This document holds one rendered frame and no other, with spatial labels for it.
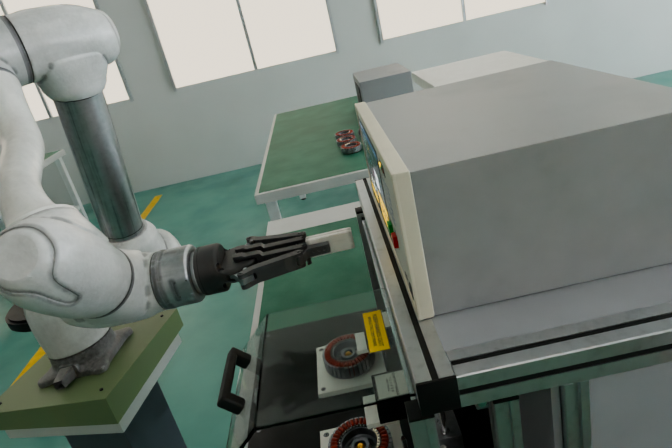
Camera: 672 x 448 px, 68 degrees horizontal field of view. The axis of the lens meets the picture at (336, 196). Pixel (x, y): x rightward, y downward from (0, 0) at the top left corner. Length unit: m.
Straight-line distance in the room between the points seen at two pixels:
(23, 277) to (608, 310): 0.66
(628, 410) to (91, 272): 0.66
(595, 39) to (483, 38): 1.21
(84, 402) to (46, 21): 0.81
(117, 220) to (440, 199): 0.91
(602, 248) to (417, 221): 0.24
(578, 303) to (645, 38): 5.88
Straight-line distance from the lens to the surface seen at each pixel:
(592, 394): 0.69
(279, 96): 5.45
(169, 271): 0.77
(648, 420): 0.76
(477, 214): 0.62
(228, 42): 5.43
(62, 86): 1.17
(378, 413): 0.88
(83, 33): 1.16
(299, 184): 2.37
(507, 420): 0.69
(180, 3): 5.50
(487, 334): 0.64
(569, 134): 0.64
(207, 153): 5.69
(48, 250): 0.63
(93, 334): 1.41
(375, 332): 0.75
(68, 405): 1.36
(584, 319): 0.67
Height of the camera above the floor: 1.52
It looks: 21 degrees down
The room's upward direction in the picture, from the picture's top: 13 degrees counter-clockwise
